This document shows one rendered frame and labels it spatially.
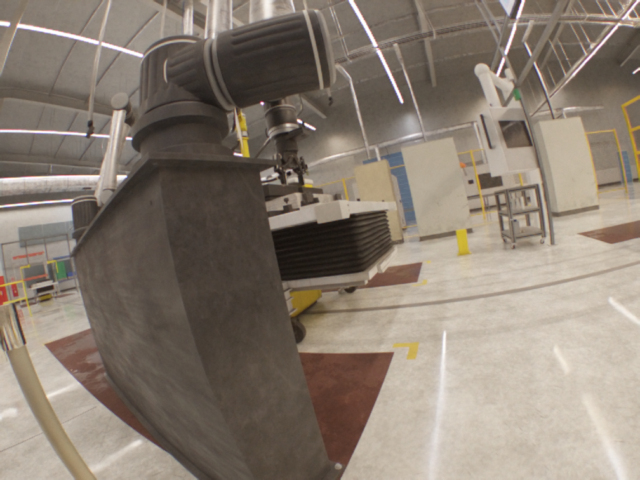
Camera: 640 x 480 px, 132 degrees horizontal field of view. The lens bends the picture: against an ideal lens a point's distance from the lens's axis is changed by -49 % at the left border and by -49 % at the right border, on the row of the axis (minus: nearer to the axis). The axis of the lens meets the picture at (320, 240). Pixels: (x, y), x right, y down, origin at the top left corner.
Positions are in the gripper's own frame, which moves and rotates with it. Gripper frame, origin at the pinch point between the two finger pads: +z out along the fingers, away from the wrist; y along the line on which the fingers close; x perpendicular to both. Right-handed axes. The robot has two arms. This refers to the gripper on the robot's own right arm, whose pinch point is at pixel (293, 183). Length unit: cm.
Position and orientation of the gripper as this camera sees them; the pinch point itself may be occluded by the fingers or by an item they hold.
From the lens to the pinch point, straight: 92.1
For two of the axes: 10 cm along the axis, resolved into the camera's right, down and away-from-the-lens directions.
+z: 2.0, 9.8, 0.5
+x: 8.2, -1.4, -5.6
